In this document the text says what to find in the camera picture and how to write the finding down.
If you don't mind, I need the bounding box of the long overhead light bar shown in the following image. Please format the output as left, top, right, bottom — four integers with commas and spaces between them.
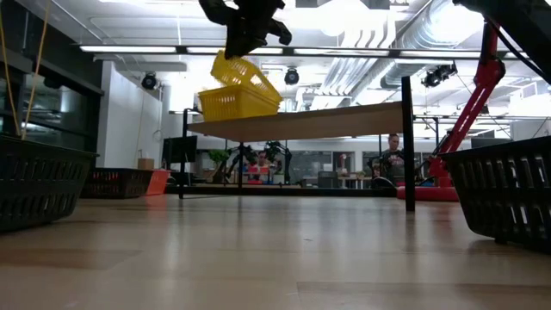
78, 44, 531, 60

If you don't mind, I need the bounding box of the black computer monitor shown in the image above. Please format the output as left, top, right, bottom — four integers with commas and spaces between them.
162, 135, 199, 165
470, 136, 511, 150

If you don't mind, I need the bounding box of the red desk lamp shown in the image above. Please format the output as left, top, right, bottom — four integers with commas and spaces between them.
395, 19, 507, 202

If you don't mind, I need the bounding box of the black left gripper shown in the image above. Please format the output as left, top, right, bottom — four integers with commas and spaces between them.
198, 0, 293, 60

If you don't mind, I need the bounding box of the silver ventilation duct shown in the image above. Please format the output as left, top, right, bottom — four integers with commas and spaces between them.
378, 0, 490, 90

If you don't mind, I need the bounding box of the person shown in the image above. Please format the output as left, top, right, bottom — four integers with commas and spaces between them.
249, 150, 276, 185
377, 133, 408, 187

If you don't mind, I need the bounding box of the wooden shelf with black legs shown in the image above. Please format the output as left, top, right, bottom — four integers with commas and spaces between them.
178, 76, 417, 213

